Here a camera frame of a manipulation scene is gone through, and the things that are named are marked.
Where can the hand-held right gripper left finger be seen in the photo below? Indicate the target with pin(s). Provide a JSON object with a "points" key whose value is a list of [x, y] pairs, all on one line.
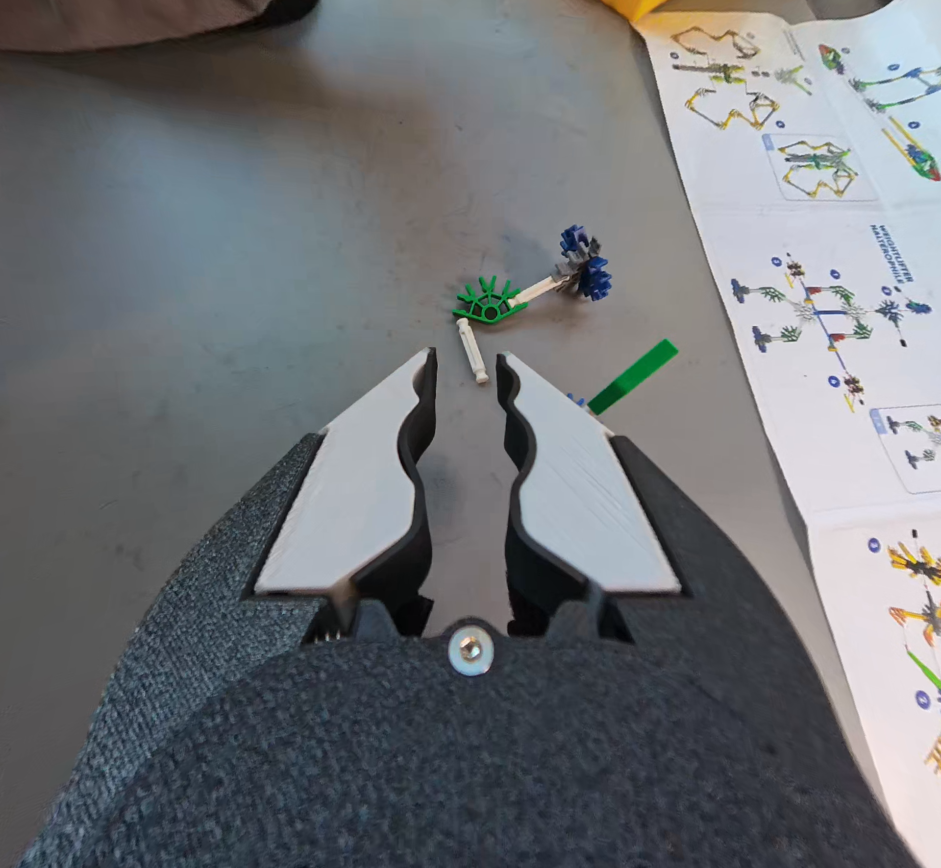
{"points": [[346, 508]]}

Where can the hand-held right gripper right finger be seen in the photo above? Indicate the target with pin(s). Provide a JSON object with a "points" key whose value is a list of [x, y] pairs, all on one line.
{"points": [[588, 508]]}

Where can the white toy rod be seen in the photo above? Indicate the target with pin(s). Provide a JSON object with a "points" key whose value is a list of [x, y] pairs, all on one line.
{"points": [[541, 288], [474, 354]]}

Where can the grey toy connector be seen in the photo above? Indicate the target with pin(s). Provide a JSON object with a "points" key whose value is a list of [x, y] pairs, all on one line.
{"points": [[571, 269]]}

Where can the grey desk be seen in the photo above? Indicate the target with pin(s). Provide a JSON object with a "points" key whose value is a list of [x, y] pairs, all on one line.
{"points": [[221, 222]]}

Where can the printed instruction sheet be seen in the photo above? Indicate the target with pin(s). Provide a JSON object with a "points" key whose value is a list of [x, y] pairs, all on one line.
{"points": [[824, 295]]}

